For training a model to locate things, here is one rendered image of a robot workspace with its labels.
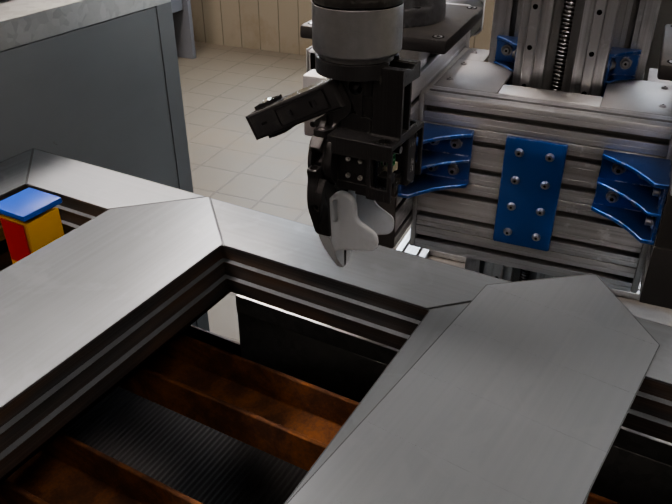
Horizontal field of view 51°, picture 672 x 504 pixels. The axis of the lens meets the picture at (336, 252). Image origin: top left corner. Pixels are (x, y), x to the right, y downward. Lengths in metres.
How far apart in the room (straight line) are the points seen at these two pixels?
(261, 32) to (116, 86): 3.52
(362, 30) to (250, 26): 4.27
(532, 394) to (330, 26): 0.36
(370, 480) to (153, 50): 1.00
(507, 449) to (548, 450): 0.03
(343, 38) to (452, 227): 0.64
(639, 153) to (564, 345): 0.43
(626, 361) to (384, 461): 0.26
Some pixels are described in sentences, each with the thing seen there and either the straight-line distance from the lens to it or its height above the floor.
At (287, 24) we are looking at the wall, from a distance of 4.71.
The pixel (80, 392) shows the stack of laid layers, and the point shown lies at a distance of 0.73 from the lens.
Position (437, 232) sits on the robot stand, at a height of 0.72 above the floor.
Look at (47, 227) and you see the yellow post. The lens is 0.97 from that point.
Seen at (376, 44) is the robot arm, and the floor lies 1.15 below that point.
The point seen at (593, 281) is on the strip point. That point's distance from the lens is 0.82.
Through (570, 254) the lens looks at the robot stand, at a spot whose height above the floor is 0.72.
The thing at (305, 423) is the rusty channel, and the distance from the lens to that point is 0.87.
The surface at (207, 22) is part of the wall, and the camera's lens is 5.01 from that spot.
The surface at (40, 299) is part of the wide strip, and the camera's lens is 0.81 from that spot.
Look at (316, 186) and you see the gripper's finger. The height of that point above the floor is 1.02.
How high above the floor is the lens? 1.30
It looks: 32 degrees down
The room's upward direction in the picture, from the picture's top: straight up
